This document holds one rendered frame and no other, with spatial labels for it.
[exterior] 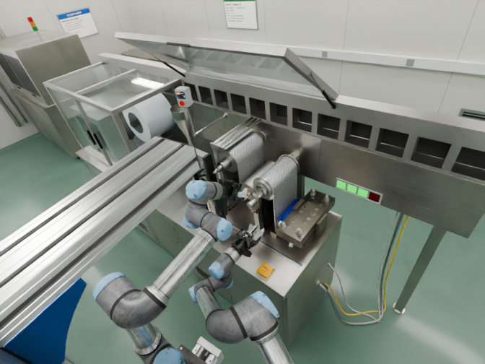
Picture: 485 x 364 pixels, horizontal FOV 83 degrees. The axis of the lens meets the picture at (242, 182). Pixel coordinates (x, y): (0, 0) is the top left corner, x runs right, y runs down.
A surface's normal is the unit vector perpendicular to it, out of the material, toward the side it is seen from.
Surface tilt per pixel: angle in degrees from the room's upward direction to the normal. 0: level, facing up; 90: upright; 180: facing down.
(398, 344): 0
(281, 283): 0
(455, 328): 0
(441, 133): 90
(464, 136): 90
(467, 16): 90
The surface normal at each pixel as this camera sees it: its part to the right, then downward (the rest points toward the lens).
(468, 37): -0.65, 0.55
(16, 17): 0.76, 0.35
